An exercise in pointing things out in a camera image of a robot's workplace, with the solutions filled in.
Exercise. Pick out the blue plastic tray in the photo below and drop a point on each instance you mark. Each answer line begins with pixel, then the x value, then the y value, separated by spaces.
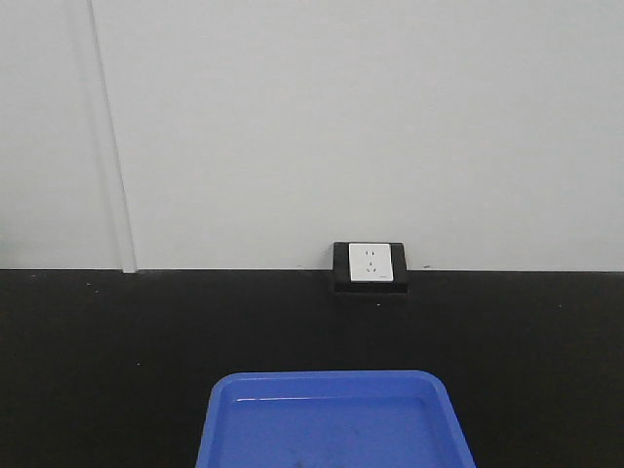
pixel 332 418

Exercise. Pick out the white wall power socket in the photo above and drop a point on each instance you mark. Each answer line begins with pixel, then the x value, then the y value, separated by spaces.
pixel 370 263

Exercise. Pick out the black socket mounting box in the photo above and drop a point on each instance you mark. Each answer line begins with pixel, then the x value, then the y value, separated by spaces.
pixel 341 278

